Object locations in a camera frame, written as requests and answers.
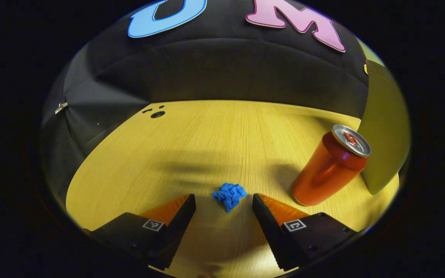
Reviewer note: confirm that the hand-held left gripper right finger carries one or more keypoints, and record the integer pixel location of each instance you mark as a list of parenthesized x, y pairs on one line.
[(270, 235)]

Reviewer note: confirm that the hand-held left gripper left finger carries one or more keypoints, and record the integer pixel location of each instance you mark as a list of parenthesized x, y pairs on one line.
[(174, 231)]

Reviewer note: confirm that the blue paper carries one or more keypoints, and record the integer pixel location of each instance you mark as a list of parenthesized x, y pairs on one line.
[(229, 195)]

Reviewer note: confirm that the red pop can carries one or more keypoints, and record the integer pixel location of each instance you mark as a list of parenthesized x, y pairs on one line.
[(326, 170)]

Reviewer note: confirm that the pale green desktop garbage bin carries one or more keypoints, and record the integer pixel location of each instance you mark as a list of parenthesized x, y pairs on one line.
[(384, 127)]

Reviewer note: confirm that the black backdrop cloth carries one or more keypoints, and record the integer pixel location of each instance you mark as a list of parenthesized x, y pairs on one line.
[(226, 73)]

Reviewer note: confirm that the white cloth clip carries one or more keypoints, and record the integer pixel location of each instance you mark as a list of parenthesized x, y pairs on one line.
[(61, 107)]

